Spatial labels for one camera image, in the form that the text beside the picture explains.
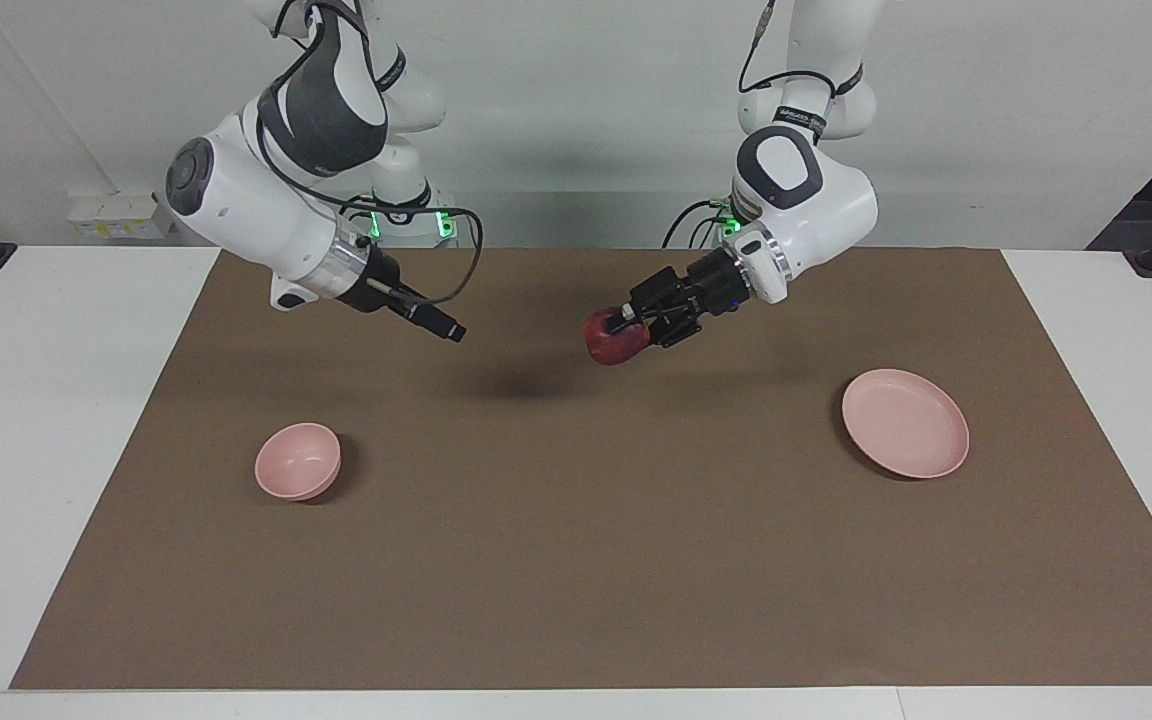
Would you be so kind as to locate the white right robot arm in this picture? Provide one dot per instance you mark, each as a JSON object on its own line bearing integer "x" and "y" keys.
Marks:
{"x": 246, "y": 210}

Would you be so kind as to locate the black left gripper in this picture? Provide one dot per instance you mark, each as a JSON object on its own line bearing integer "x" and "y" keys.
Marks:
{"x": 711, "y": 285}

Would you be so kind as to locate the brown table mat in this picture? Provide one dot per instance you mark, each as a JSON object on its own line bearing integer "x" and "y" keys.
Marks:
{"x": 576, "y": 500}

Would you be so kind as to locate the pink bowl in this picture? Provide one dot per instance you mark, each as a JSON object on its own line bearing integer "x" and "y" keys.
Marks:
{"x": 296, "y": 462}

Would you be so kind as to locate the white power strip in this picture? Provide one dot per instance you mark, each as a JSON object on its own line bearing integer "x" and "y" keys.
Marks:
{"x": 116, "y": 215}

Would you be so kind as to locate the red apple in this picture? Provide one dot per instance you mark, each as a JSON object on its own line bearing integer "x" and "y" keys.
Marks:
{"x": 611, "y": 345}

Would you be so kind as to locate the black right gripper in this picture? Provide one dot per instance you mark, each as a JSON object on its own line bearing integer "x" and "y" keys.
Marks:
{"x": 376, "y": 280}

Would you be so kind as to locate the pink plate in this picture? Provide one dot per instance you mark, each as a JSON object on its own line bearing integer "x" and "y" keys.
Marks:
{"x": 906, "y": 422}

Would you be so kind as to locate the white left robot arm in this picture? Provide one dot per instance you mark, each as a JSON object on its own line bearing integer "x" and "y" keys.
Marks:
{"x": 826, "y": 210}

